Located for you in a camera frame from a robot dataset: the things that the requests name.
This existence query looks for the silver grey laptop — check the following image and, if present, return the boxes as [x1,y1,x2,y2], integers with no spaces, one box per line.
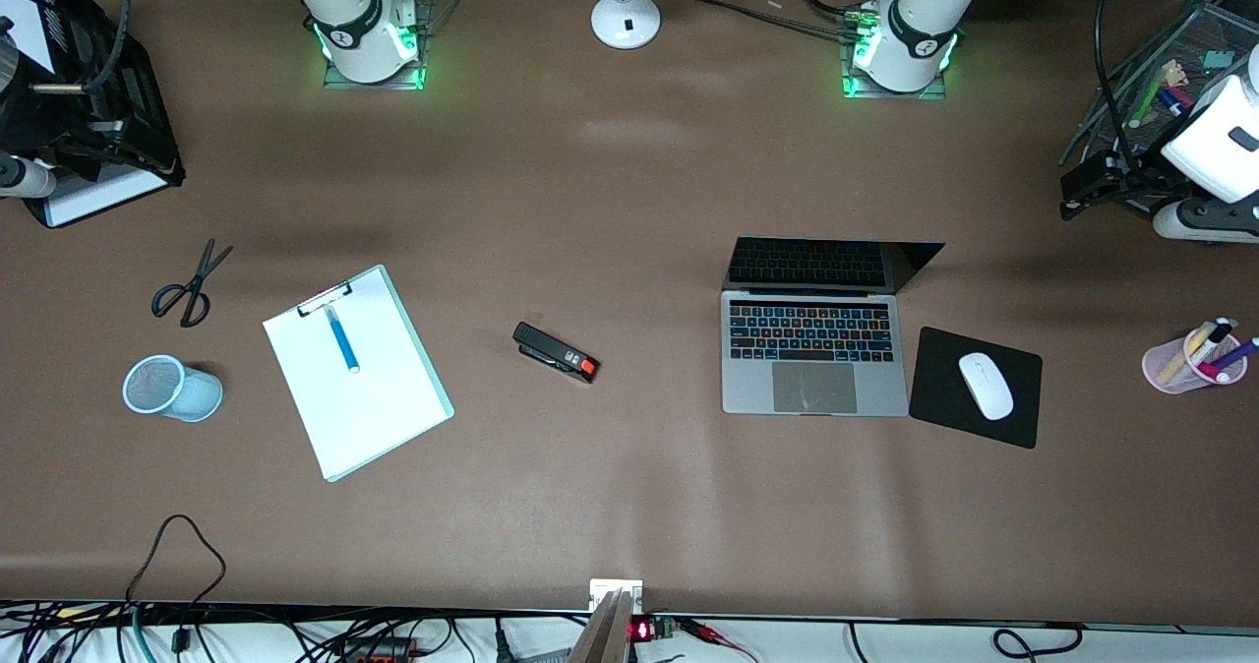
[720,238,947,418]

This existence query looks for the black document tray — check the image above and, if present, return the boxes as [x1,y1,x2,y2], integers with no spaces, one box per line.
[0,0,186,229]

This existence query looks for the green pen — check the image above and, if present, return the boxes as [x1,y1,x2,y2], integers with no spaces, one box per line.
[1128,65,1178,130]

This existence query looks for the white paper sheet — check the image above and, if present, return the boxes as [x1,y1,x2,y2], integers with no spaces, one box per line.
[43,163,170,227]
[0,0,57,76]

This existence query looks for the pink mesh pen cup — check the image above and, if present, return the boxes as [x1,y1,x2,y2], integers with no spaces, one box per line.
[1142,324,1250,394]

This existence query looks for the yellow highlighter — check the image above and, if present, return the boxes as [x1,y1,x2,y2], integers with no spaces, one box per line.
[1158,327,1217,387]

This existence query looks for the purple pen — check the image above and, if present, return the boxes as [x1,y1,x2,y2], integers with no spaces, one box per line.
[1210,337,1259,373]

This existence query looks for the white computer mouse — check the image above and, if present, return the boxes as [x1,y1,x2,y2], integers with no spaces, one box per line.
[958,352,1015,421]

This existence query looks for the black scissors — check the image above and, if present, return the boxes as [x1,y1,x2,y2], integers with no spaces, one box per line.
[150,239,235,329]

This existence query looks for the black mouse pad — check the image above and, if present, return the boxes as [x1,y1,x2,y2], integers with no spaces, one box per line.
[908,326,1044,451]

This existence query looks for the light blue mesh cup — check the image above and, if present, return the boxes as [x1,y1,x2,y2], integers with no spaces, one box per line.
[122,354,224,423]

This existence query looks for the white clipboard paper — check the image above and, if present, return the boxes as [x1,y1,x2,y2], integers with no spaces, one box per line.
[263,270,450,479]

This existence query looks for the pale green clipboard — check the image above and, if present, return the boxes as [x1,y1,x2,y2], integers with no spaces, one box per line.
[262,264,455,484]

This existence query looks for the white round lamp base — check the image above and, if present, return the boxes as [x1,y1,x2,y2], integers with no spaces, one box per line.
[590,0,662,51]

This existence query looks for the black stapler with orange end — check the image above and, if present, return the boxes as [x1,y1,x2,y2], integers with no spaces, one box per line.
[512,322,600,385]

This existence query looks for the black and orange power strip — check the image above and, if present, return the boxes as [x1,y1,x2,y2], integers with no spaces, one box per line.
[332,635,418,663]

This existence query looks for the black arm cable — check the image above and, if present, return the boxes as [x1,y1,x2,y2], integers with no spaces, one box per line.
[1093,0,1132,157]
[84,0,133,93]

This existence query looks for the grey wire mesh desk organizer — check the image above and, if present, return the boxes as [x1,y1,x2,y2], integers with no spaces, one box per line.
[1058,0,1259,217]

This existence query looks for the black cable bundle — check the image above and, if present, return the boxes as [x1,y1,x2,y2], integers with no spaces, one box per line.
[685,0,871,42]

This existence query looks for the black coiled cable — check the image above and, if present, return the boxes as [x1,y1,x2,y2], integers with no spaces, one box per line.
[991,624,1085,663]

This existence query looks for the thin black looped cable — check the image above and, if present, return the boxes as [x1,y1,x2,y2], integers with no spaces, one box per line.
[122,513,228,607]

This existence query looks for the green cable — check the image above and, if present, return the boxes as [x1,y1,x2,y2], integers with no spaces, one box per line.
[130,604,160,663]

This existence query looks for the red cable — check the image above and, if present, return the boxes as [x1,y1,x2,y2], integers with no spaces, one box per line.
[677,618,760,663]

